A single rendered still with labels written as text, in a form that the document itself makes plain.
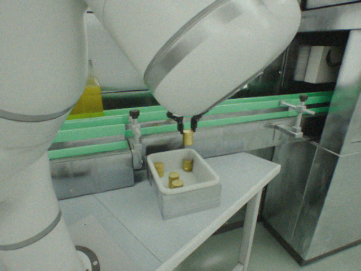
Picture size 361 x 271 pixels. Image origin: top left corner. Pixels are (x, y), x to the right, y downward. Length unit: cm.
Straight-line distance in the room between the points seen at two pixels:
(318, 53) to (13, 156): 131
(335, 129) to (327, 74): 37
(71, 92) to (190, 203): 51
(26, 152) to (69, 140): 47
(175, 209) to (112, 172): 24
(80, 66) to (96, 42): 73
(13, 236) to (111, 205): 37
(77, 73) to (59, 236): 30
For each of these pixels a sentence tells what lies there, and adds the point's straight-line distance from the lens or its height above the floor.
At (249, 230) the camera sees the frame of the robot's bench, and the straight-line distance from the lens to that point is 110.
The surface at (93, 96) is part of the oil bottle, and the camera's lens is 77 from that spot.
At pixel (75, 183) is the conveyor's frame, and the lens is 74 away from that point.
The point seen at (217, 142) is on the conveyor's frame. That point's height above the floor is 82.
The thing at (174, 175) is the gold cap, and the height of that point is 81.
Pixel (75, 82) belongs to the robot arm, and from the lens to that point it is 17.
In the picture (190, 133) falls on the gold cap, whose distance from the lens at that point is 69.
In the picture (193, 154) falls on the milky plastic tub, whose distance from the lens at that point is 77.
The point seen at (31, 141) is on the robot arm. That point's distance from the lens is 22.
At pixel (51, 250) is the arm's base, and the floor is 90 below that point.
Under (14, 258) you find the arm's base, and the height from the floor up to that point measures 91.
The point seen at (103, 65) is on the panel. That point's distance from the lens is 91.
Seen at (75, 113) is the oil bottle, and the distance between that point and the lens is 78.
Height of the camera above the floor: 119
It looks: 24 degrees down
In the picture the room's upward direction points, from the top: straight up
